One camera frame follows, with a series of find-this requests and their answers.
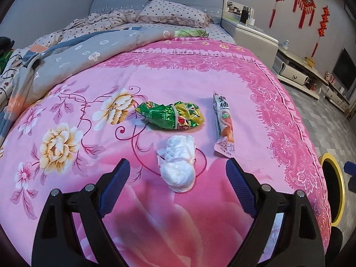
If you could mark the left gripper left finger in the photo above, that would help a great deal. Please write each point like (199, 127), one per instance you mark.
(71, 232)

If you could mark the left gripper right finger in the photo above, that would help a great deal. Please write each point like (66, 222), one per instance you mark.
(284, 231)

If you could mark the yellow rim trash bin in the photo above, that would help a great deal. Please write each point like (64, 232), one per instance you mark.
(335, 186)

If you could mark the white low tv cabinet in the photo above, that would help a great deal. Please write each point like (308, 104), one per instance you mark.
(294, 71)

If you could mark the pomelo drink sachet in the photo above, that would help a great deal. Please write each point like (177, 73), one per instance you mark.
(224, 126)

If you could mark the white plastic bag ball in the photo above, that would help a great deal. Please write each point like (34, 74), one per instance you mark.
(176, 163)

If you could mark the white bedside cabinet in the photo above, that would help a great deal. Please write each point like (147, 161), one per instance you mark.
(262, 45)

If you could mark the red chinese knot right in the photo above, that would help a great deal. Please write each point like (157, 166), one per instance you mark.
(322, 28)

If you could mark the green foil snack wrapper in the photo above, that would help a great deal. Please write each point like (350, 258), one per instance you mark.
(174, 116)

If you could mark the red chinese knot centre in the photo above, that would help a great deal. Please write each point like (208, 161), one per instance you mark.
(307, 7)

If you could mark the polka dot crumpled duvet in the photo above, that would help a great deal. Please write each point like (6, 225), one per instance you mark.
(94, 22)

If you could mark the pink floral bedspread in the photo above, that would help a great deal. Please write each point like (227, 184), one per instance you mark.
(84, 126)

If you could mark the grey patterned quilt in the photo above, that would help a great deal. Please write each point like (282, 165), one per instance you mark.
(41, 72)

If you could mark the black thermos bottle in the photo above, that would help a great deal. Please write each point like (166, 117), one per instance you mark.
(244, 15)

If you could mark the green floral folded blanket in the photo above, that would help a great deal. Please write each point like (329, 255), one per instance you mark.
(6, 50)

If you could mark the polka dot pillow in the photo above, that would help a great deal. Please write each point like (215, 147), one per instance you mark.
(167, 12)

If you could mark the black wall television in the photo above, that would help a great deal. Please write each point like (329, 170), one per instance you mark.
(345, 70)

